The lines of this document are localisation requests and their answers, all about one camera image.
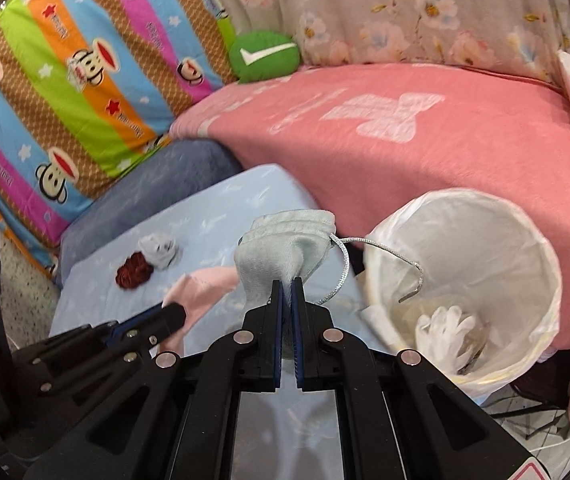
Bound white glove in bin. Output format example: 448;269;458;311
414;306;488;375

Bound colourful monkey print pillow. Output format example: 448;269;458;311
0;0;235;275

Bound green check mark cushion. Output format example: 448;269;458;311
229;32;301;84

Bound light green drawstring pouch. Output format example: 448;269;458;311
233;209;425;309

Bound blue-grey velvet pillow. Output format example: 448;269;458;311
55;140;242;287

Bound dark red velvet scrunchie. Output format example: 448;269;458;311
114;252;154;290

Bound rolled grey sock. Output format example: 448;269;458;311
138;233;179;270

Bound grey floral quilt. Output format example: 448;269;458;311
219;0;570;84

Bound pink cloth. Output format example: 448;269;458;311
158;266;239;356

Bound pink towel blanket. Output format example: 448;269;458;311
169;62;570;351

